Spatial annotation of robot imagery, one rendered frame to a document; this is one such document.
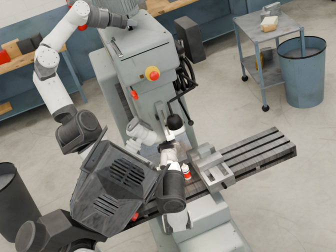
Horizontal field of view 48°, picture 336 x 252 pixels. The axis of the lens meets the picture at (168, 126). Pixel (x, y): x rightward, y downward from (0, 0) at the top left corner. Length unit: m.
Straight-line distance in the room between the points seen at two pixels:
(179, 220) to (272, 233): 1.56
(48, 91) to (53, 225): 0.48
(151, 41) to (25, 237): 0.86
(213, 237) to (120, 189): 0.96
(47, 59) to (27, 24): 4.57
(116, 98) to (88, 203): 1.04
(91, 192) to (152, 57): 0.60
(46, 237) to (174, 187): 0.49
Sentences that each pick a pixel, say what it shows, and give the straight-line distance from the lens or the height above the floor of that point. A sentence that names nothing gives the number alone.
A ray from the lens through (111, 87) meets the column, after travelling 2.22.
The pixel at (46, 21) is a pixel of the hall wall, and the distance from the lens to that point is 6.01.
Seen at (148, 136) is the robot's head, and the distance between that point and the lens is 1.46.
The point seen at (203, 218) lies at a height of 0.87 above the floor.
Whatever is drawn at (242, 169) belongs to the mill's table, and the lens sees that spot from 2.19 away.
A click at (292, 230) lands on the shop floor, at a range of 3.10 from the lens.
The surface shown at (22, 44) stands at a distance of 5.57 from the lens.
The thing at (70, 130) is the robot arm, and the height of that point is 1.76.
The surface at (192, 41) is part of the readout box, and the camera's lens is 2.07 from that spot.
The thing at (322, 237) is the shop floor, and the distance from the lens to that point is 3.06.
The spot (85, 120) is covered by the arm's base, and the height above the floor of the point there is 1.78.
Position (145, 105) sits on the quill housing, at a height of 1.56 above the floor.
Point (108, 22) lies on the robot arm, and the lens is 1.67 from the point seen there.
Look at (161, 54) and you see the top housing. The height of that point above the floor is 1.82.
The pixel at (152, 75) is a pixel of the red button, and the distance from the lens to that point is 1.54.
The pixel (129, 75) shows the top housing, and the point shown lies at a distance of 1.57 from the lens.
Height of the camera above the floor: 2.43
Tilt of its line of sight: 33 degrees down
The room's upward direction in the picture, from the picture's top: 18 degrees counter-clockwise
